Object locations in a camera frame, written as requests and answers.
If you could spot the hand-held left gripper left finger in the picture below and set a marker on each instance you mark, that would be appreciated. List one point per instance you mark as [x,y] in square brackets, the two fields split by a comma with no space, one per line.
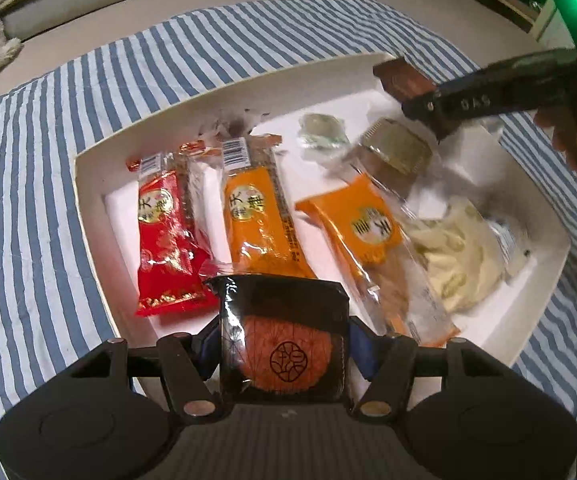
[208,355]

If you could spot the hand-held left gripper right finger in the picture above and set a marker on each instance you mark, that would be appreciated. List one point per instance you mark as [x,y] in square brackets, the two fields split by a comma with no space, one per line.
[361,350]

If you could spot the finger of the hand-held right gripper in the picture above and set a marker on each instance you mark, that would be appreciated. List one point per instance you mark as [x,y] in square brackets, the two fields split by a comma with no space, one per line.
[468,102]

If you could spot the brown snack packet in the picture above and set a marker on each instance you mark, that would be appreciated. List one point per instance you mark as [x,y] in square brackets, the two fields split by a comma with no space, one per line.
[403,77]

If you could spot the black mooncake packet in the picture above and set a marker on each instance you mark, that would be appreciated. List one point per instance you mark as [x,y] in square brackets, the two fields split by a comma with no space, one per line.
[278,340]

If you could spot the gold topped pastry packet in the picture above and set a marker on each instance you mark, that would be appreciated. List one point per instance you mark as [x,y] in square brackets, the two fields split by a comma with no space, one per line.
[393,147]

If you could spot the orange snack packet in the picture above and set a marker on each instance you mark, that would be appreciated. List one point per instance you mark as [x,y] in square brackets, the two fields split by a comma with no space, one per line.
[363,225]
[258,210]

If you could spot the red snack packet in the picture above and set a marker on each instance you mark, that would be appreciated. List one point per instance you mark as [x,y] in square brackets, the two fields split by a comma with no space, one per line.
[168,230]

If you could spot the cream snack packet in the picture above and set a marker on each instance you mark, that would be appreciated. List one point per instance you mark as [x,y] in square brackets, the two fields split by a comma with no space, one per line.
[448,250]

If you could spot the clear crinkled snack packet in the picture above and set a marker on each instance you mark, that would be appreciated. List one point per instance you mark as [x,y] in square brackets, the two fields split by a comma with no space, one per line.
[510,245]

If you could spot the green small sweet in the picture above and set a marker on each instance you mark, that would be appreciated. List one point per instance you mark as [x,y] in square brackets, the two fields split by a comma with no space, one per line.
[321,130]

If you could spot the white cardboard box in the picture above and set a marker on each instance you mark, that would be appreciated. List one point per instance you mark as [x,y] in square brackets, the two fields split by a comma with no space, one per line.
[288,105]

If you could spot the person's right hand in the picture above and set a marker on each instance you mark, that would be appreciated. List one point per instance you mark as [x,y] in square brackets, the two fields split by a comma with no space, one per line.
[555,127]

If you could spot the blue white striped cloth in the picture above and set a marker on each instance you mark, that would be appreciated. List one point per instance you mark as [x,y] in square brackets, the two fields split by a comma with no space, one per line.
[218,0]

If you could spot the grey folded blanket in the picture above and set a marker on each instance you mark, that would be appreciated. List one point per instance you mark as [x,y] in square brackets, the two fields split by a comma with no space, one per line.
[93,20]

